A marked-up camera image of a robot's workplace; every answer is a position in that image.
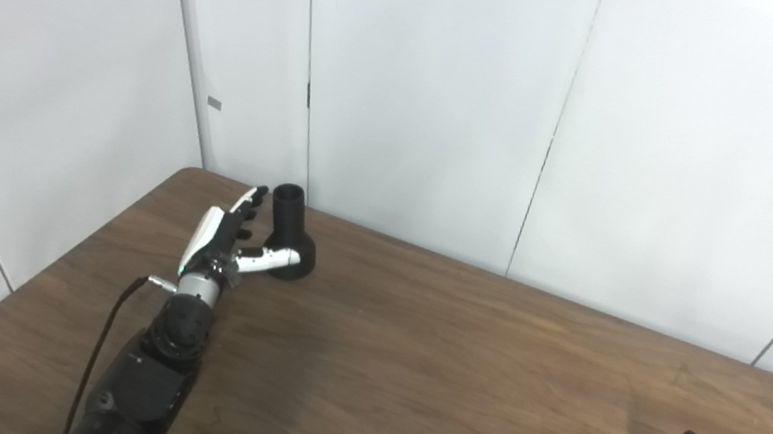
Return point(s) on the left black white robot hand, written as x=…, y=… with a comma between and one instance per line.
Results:
x=206, y=238

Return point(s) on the black funnel-shaped nozzle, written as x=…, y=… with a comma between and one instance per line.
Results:
x=291, y=234

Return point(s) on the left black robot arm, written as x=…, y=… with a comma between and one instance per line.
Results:
x=148, y=380

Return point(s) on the small gray wall tag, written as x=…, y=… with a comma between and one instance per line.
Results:
x=215, y=103

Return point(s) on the black wall panel hinge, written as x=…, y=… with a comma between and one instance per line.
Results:
x=307, y=95

